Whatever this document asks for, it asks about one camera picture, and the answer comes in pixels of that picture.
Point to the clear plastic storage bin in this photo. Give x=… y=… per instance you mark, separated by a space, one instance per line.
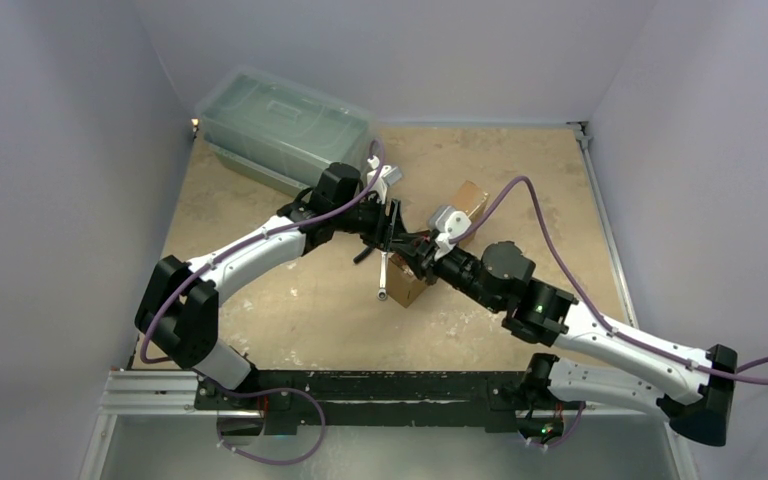
x=280 y=133

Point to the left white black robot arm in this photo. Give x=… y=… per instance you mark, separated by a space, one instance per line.
x=179 y=311

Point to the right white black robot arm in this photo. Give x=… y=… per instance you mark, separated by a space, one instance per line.
x=686 y=386

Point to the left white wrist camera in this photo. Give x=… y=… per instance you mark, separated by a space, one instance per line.
x=381 y=177

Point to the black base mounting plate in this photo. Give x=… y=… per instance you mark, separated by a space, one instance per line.
x=495 y=401

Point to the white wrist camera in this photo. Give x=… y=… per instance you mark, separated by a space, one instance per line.
x=381 y=177
x=447 y=225

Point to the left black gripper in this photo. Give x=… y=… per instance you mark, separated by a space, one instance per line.
x=385 y=228

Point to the blue handled pliers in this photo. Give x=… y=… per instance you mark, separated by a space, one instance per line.
x=364 y=254

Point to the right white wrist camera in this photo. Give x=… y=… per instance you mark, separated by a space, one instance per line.
x=447 y=225

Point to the silver ratchet wrench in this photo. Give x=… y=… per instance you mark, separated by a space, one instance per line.
x=382 y=293

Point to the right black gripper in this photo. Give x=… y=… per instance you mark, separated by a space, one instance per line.
x=426 y=263

